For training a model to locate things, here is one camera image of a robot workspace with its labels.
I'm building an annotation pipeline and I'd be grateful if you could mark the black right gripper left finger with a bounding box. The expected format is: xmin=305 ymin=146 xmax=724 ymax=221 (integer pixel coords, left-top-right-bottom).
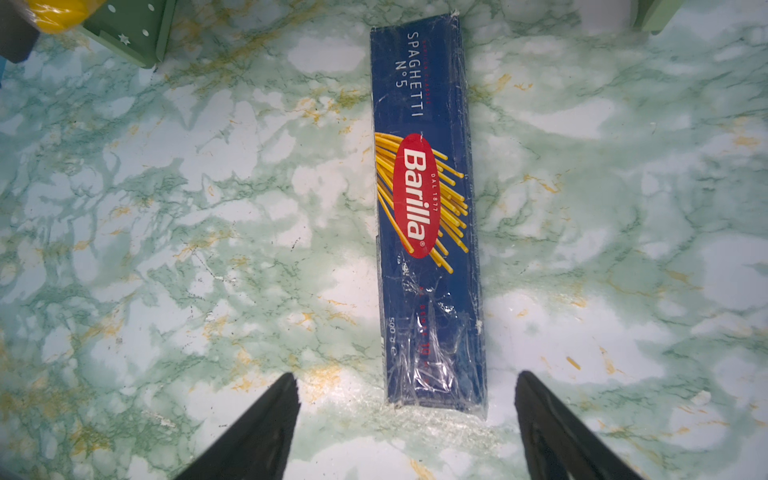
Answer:
xmin=178 ymin=372 xmax=300 ymax=479

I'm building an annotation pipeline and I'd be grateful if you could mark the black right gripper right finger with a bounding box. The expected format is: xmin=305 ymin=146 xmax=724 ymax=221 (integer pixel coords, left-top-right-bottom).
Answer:
xmin=515 ymin=371 xmax=641 ymax=480

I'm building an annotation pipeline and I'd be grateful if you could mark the dark blue spaghetti box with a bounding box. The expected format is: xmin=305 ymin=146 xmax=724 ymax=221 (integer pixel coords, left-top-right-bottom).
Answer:
xmin=370 ymin=13 xmax=488 ymax=418

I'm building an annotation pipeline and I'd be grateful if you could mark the yellow label spaghetti bag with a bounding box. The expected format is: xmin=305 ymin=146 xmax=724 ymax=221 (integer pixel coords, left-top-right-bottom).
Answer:
xmin=17 ymin=0 xmax=106 ymax=34

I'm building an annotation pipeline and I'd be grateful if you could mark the green wooden shelf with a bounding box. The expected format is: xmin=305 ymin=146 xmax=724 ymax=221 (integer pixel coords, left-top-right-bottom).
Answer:
xmin=80 ymin=0 xmax=176 ymax=69

